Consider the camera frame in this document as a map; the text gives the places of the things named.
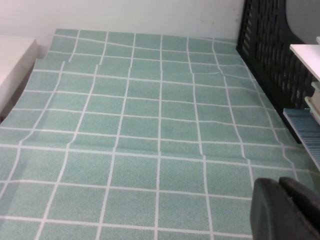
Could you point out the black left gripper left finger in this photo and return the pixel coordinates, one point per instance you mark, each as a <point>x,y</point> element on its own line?
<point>270,215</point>

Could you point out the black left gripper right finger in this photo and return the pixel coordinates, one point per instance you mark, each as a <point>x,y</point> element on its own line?
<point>306,207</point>

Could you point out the blue striped book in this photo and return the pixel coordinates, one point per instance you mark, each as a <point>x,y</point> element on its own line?
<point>307,135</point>

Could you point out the black mesh book holder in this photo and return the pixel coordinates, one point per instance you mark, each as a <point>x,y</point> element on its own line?
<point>265,50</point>

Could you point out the green checkered tablecloth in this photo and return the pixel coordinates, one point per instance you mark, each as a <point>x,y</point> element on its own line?
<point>150,125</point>

